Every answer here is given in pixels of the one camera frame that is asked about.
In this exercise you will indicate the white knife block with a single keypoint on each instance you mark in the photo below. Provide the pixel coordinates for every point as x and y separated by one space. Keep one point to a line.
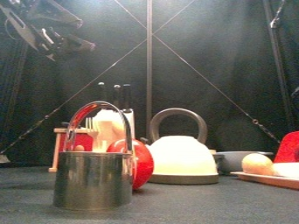
111 125

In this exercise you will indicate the red topped sushi toy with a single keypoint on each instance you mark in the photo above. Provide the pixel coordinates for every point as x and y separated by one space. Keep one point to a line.
290 151

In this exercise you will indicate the white plastic fork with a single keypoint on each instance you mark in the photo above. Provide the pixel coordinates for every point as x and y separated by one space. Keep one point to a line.
91 129

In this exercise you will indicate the vertical metal frame pole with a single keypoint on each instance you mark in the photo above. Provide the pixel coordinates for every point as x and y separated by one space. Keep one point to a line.
148 58

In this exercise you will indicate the wooden box with red front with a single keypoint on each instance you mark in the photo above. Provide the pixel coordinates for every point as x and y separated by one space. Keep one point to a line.
78 140

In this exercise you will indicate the grey bowl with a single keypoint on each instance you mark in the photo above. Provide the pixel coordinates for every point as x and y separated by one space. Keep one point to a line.
238 160

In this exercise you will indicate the pink rectangular tray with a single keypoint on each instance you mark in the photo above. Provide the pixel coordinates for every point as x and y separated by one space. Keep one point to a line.
269 180

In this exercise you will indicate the beige round toy food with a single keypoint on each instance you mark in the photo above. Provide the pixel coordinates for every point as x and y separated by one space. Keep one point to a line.
257 164

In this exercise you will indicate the red toy tomato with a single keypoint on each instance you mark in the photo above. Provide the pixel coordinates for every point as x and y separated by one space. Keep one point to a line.
142 163

